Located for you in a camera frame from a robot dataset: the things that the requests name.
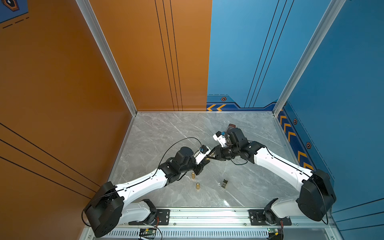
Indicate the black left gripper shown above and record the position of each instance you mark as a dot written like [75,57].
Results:
[200,165]

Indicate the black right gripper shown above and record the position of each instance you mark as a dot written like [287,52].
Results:
[218,154]

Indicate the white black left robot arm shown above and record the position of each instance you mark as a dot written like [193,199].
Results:
[114,205]

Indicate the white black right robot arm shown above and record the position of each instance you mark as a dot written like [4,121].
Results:
[316,193]

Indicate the black gold square lipstick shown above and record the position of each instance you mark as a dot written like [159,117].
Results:
[224,183]

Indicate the green circuit board left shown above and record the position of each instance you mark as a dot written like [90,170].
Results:
[147,233]

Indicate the green circuit board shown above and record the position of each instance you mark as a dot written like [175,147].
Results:
[276,234]
[147,233]

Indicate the green circuit board right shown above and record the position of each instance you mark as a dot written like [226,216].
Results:
[276,234]

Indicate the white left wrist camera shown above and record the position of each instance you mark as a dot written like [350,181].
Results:
[202,152]

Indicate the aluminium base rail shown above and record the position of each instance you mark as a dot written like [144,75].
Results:
[237,217]

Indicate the aluminium corner post right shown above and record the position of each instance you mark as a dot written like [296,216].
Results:
[318,36]

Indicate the aluminium corner post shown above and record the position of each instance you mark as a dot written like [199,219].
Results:
[318,36]
[97,32]

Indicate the aluminium corner post left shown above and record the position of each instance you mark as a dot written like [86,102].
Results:
[97,32]

